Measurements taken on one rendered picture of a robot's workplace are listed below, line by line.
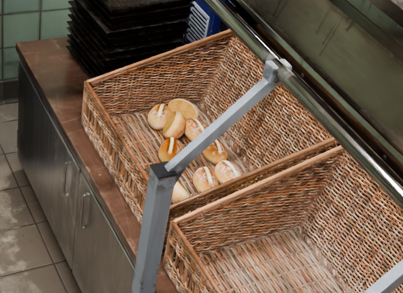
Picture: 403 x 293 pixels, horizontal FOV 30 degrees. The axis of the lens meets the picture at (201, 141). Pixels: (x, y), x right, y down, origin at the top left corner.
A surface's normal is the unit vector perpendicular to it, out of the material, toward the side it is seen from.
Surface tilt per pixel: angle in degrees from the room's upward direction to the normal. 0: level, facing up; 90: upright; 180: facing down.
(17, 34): 90
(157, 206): 90
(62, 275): 0
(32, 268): 0
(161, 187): 90
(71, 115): 0
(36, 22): 90
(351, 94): 70
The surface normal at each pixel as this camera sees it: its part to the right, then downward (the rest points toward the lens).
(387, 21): -0.88, 0.17
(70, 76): 0.16, -0.78
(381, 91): -0.77, -0.11
